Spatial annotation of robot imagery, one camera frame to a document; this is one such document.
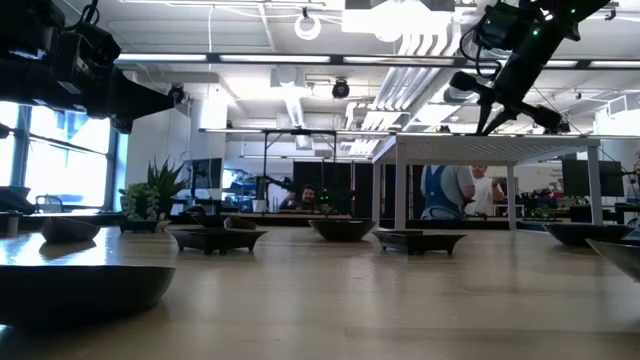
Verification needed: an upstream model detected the black leaf-shaped mini plate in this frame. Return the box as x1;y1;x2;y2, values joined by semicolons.
307;218;378;244
542;222;636;247
584;237;640;284

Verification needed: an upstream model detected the black partition panel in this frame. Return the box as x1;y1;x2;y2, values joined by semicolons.
292;160;374;220

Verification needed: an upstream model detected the black overhead camera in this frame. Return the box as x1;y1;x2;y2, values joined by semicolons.
331;76;352;101

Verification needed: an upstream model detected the green succulent plant in pot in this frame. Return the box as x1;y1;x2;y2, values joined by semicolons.
118;156;190;234

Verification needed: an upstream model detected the black square mini plate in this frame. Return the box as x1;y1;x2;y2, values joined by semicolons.
372;228;469;257
168;227;269;256

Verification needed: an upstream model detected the white cable ring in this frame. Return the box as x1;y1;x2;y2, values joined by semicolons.
293;12;323;42

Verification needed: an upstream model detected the black teardrop mini plate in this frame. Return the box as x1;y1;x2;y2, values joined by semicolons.
39;216;101;245
223;215;259;231
0;263;177;329

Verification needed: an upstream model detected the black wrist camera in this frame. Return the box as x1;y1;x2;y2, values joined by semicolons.
52;19;123;90
472;2;541;51

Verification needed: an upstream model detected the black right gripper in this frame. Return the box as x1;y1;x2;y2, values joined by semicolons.
449;22;584;136

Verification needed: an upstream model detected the black monitor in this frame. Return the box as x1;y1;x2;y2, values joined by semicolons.
188;157;224;191
561;159;626;198

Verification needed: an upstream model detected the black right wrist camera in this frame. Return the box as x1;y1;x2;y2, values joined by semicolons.
472;2;541;51

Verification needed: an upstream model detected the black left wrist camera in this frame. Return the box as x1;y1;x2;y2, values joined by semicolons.
52;19;123;90

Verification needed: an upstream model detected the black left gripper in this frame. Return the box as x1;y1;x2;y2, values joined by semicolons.
0;57;176;134

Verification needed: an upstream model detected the person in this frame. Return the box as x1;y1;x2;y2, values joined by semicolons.
464;164;506;217
278;183;329;212
419;164;476;221

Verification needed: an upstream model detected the long overhead light bar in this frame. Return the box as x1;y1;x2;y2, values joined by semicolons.
113;51;640;70

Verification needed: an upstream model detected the white ceiling pipe bundle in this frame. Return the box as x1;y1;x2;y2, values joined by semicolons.
372;29;464;114

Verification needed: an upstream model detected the black aluminium rig frame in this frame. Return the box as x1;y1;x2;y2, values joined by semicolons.
164;211;521;231

